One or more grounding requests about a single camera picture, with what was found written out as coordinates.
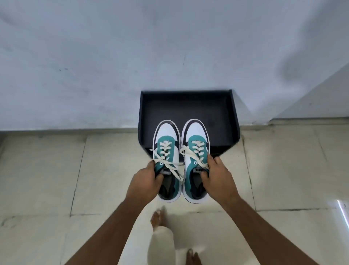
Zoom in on person's left hand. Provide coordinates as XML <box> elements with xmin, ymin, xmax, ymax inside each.
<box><xmin>124</xmin><ymin>160</ymin><xmax>165</xmax><ymax>204</ymax></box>

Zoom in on person's right hand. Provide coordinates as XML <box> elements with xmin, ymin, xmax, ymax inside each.
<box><xmin>200</xmin><ymin>155</ymin><xmax>241</xmax><ymax>208</ymax></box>

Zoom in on teal white sneaker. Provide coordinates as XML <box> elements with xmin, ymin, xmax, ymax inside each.
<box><xmin>180</xmin><ymin>118</ymin><xmax>212</xmax><ymax>205</ymax></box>
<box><xmin>152</xmin><ymin>120</ymin><xmax>186</xmax><ymax>203</ymax></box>

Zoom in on person's left forearm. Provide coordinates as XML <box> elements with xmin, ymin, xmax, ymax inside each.
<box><xmin>64</xmin><ymin>195</ymin><xmax>158</xmax><ymax>265</ymax></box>

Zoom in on person's right forearm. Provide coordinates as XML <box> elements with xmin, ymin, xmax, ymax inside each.
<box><xmin>215</xmin><ymin>197</ymin><xmax>320</xmax><ymax>265</ymax></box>

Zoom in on person's left leg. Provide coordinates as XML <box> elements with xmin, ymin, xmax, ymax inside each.
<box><xmin>147</xmin><ymin>206</ymin><xmax>175</xmax><ymax>265</ymax></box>

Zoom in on black open shoe rack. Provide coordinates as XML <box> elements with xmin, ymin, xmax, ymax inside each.
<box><xmin>140</xmin><ymin>90</ymin><xmax>240</xmax><ymax>158</ymax></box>

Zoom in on person's right foot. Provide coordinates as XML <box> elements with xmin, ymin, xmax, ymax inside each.
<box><xmin>186</xmin><ymin>249</ymin><xmax>203</xmax><ymax>265</ymax></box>

